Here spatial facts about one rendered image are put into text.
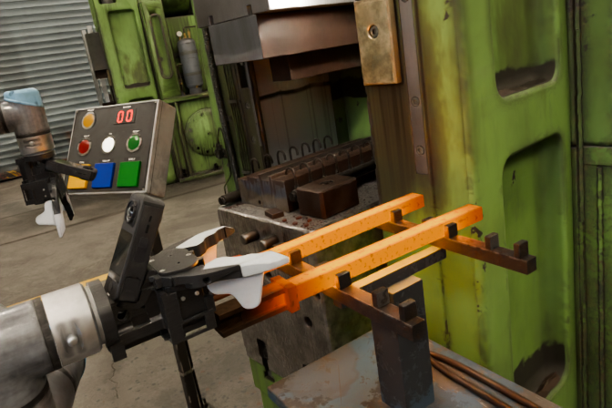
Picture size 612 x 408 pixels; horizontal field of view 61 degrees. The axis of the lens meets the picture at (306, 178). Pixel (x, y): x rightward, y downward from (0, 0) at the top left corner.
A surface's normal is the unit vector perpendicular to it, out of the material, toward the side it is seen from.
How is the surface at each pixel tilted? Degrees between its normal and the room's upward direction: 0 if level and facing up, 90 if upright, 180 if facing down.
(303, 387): 0
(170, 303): 90
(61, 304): 31
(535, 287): 90
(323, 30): 90
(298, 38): 90
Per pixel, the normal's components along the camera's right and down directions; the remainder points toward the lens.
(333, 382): -0.15, -0.96
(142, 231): 0.59, 0.10
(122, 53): 0.40, 0.15
